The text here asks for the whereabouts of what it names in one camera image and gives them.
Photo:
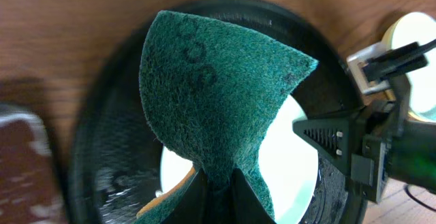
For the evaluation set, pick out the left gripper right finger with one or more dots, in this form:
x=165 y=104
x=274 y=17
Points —
x=246 y=207

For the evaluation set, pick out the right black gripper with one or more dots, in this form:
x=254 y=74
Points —
x=356 y=142

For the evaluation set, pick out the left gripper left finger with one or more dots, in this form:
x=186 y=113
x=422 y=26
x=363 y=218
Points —
x=192 y=208

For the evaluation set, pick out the light blue plate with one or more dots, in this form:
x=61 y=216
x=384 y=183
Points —
x=286 y=164

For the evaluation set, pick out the green yellow sponge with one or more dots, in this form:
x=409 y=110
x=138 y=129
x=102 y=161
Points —
x=209 y=88

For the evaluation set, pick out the light green plate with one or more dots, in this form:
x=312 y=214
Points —
x=417 y=28

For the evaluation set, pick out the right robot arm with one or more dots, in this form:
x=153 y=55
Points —
x=412 y=155

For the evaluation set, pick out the round black tray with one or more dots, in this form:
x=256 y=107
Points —
x=114 y=168

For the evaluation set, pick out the rectangular black soapy tray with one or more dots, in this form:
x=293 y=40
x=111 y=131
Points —
x=30 y=191

